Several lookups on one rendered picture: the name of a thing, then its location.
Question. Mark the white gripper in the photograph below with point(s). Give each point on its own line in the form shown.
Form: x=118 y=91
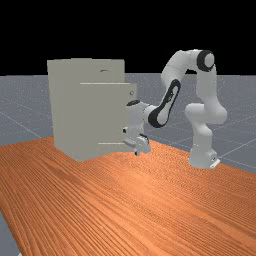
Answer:
x=139 y=141

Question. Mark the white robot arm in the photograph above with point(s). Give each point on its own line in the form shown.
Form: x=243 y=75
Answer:
x=204 y=96

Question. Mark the pale grey cabinet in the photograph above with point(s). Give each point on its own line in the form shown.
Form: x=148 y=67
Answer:
x=66 y=110

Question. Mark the pale grey cabinet drawer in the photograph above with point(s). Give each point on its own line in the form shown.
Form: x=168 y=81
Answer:
x=110 y=113

